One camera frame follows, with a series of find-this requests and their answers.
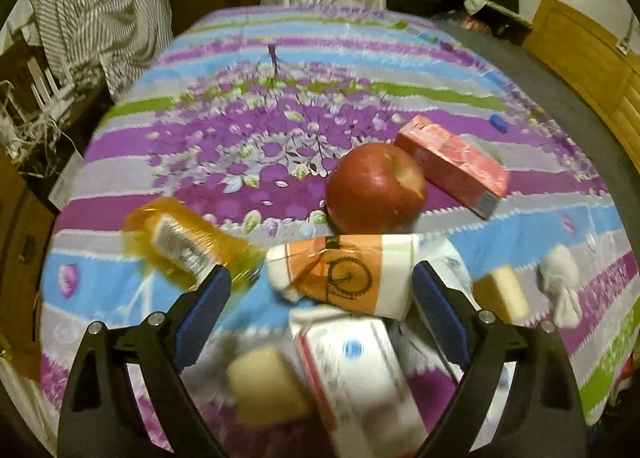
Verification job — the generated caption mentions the wooden drawer dresser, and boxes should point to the wooden drawer dresser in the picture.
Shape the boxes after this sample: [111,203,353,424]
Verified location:
[1,155,54,353]

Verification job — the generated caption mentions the pink red carton box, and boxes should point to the pink red carton box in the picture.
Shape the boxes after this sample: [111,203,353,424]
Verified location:
[395,115,510,220]

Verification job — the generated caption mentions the red apple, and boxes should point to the red apple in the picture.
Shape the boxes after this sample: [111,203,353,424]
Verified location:
[326,143,427,234]

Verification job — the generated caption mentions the colourful striped bedspread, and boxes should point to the colourful striped bedspread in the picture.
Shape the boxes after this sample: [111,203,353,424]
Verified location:
[40,7,639,457]

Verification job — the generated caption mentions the wooden bed headboard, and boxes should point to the wooden bed headboard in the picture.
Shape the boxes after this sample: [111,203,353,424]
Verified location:
[523,0,640,165]

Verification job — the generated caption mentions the orange white snack packet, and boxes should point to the orange white snack packet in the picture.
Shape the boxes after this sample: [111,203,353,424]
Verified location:
[265,234,420,321]

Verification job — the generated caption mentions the yellow plastic wrapper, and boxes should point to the yellow plastic wrapper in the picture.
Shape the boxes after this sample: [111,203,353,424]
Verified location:
[122,197,265,293]

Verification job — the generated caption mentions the tangled white cables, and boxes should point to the tangled white cables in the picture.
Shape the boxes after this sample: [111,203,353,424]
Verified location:
[0,55,87,179]

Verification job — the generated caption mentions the beige sponge block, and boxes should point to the beige sponge block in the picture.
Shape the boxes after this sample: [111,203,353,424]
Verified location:
[472,264,530,324]
[227,345,314,430]

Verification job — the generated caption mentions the white crumpled tissue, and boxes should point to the white crumpled tissue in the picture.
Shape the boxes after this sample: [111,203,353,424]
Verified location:
[538,245,582,329]

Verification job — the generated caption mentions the grey striped draped cloth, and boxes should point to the grey striped draped cloth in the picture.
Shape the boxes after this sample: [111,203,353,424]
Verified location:
[29,0,174,101]

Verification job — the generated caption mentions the white flat medicine box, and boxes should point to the white flat medicine box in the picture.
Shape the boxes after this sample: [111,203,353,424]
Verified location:
[288,235,471,457]

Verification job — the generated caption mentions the grey mattress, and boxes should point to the grey mattress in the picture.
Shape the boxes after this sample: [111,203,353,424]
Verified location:
[439,20,640,219]

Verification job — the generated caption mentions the blue bottle cap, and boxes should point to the blue bottle cap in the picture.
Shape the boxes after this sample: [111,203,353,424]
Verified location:
[489,114,509,133]

